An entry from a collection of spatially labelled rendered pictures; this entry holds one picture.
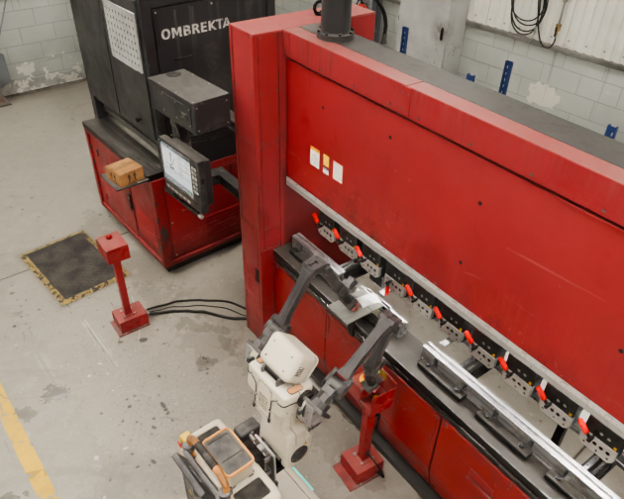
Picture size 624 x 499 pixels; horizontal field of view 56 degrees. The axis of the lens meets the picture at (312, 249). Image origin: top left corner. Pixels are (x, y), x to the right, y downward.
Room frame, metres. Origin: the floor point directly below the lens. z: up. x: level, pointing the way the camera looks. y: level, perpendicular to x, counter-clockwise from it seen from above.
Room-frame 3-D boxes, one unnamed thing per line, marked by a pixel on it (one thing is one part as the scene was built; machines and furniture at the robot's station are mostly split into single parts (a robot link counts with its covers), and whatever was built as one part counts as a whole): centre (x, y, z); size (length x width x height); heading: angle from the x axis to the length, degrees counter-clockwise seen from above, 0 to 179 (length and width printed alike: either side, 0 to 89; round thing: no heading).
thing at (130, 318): (3.26, 1.40, 0.41); 0.25 x 0.20 x 0.83; 127
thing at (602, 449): (1.44, -1.20, 1.26); 0.15 x 0.09 x 0.17; 37
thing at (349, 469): (2.05, -0.32, 0.06); 0.25 x 0.20 x 0.12; 123
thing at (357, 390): (2.07, -0.35, 0.75); 0.20 x 0.16 x 0.18; 33
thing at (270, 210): (3.42, 0.08, 1.15); 0.85 x 0.25 x 2.30; 127
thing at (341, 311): (2.45, -0.25, 1.00); 0.26 x 0.18 x 0.01; 127
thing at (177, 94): (3.26, 0.75, 1.53); 0.51 x 0.25 x 0.85; 42
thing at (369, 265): (2.56, -0.35, 1.26); 0.15 x 0.09 x 0.17; 37
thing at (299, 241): (2.98, -0.04, 0.92); 0.50 x 0.06 x 0.10; 37
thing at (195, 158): (3.16, 0.78, 1.42); 0.45 x 0.12 x 0.36; 42
